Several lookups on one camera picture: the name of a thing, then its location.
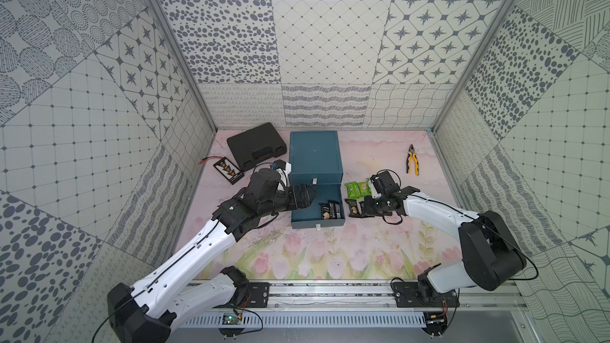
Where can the white slotted cable duct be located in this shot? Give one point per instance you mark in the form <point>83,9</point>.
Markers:
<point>315,319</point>

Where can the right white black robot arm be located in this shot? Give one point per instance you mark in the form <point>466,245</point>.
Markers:
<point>490,254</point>

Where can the yellow black pliers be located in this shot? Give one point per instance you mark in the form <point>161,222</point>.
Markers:
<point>412,162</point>

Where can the black plastic case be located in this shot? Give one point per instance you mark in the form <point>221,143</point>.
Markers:
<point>256,145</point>

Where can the teal drawer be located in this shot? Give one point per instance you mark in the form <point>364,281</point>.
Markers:
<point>310,218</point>

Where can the teal plastic drawer cabinet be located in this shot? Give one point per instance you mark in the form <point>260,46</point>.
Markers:
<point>315,158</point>

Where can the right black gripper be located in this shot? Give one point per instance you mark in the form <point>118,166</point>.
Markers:
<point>368,210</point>

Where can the black snack packets in drawer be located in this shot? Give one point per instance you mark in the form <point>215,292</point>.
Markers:
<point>331,210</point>

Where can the green circuit board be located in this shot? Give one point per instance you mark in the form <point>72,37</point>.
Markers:
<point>231,319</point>

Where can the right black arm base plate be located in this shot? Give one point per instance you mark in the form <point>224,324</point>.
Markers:
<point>416,295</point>

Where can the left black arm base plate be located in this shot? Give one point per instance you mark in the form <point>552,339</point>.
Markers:
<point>253,296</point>

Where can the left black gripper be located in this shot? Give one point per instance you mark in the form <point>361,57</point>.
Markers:
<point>295,196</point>

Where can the aluminium mounting rail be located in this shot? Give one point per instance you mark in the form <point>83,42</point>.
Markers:
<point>328,295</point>

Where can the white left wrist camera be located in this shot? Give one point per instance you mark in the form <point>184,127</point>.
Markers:
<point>284,168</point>

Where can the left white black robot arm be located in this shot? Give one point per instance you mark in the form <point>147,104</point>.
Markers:
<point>155,306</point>

